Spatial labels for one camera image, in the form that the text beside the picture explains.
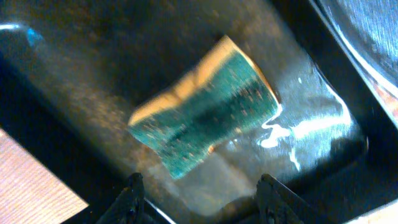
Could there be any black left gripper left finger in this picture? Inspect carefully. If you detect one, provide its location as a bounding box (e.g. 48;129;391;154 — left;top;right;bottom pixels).
96;172;144;224

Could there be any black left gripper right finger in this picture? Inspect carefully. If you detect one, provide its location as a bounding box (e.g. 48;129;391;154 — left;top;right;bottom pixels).
256;174;323;224

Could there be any orange green sponge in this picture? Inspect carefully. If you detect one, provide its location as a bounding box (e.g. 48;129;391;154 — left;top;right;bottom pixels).
127;35;282;179

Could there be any rectangular black tray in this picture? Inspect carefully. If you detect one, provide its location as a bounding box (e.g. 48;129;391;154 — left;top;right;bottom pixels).
1;0;397;223

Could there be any round black tray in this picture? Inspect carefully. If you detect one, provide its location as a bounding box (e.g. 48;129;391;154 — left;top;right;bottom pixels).
313;0;397;126

